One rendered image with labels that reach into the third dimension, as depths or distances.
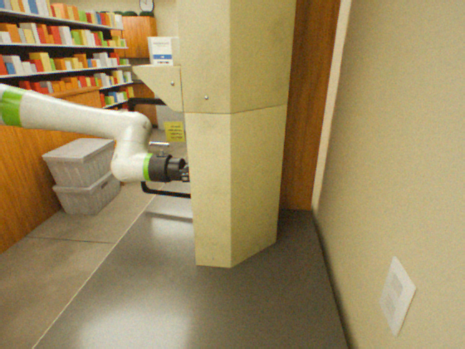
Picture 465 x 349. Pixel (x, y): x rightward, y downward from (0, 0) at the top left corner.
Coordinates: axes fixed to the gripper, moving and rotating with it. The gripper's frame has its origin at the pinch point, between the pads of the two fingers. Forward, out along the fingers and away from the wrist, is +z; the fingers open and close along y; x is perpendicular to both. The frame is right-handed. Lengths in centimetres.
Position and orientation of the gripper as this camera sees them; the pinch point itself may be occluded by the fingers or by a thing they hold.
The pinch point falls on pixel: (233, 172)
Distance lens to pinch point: 84.3
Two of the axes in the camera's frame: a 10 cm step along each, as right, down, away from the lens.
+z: 9.9, 0.6, -1.2
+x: -0.1, 9.0, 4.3
